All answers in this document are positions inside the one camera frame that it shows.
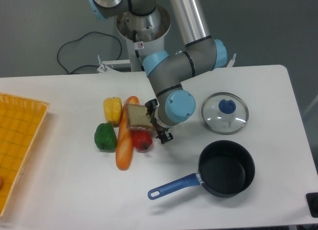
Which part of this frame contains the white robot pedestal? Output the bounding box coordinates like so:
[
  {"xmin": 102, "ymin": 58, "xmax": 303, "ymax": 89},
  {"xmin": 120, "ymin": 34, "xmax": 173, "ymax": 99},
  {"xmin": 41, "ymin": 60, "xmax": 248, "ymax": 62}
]
[{"xmin": 96, "ymin": 5, "xmax": 237, "ymax": 74}]

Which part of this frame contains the glass pot lid blue knob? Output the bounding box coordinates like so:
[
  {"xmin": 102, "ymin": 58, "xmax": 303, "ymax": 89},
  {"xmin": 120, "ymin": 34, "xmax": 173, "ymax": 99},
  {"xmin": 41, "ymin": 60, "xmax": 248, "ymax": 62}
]
[{"xmin": 201, "ymin": 92, "xmax": 249, "ymax": 135}]

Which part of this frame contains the red bell pepper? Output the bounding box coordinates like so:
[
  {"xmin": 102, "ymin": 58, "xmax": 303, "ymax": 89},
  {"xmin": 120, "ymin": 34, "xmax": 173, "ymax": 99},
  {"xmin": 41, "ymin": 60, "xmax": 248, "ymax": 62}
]
[{"xmin": 133, "ymin": 131, "xmax": 153, "ymax": 153}]

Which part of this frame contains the black box at table edge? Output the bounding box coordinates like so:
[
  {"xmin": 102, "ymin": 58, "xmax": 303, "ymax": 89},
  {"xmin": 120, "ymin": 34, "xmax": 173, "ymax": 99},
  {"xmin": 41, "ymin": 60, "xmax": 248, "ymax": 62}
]
[{"xmin": 306, "ymin": 192, "xmax": 318, "ymax": 218}]

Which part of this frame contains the black cable on floor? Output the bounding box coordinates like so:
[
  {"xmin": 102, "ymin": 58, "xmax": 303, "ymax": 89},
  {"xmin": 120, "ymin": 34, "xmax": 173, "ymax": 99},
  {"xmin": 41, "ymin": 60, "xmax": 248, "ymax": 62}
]
[{"xmin": 57, "ymin": 31, "xmax": 123, "ymax": 75}]

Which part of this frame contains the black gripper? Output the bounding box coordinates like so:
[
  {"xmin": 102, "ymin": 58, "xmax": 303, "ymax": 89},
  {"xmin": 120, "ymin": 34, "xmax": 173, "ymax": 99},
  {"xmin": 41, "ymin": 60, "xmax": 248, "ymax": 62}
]
[{"xmin": 145, "ymin": 98, "xmax": 173, "ymax": 144}]

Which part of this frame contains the yellow bell pepper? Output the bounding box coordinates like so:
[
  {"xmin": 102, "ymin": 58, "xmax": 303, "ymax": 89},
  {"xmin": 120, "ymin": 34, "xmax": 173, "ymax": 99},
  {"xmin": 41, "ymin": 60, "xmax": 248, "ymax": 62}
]
[{"xmin": 103, "ymin": 97, "xmax": 122, "ymax": 126}]

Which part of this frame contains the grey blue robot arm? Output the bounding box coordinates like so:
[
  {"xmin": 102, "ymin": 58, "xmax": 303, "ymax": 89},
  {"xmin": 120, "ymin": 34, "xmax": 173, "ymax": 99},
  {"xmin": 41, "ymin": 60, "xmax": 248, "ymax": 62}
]
[{"xmin": 88, "ymin": 0, "xmax": 227, "ymax": 143}]

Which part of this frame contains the black saucepan blue handle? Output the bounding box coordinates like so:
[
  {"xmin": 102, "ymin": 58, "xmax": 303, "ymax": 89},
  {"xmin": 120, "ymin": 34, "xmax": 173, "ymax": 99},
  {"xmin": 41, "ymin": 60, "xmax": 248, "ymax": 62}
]
[{"xmin": 148, "ymin": 140, "xmax": 255, "ymax": 200}]

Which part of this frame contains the green bell pepper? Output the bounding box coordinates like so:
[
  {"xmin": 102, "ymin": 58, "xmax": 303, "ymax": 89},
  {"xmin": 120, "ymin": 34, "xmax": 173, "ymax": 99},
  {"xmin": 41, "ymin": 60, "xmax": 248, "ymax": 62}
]
[{"xmin": 94, "ymin": 123, "xmax": 117, "ymax": 153}]

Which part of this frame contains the yellow wicker basket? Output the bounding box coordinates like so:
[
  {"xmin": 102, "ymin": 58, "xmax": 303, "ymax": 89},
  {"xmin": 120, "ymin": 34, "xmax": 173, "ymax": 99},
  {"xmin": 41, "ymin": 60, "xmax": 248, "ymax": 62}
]
[{"xmin": 0, "ymin": 93, "xmax": 50, "ymax": 217}]

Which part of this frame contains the bagged toast bread slice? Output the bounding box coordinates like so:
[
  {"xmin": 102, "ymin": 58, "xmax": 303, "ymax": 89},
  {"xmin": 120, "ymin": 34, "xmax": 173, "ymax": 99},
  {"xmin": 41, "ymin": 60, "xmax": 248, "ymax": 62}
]
[{"xmin": 126, "ymin": 104, "xmax": 156, "ymax": 131}]

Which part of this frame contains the orange baguette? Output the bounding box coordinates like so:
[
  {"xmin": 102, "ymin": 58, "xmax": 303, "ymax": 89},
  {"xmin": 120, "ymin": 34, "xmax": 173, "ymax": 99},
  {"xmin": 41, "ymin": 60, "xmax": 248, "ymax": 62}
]
[{"xmin": 115, "ymin": 96, "xmax": 139, "ymax": 171}]

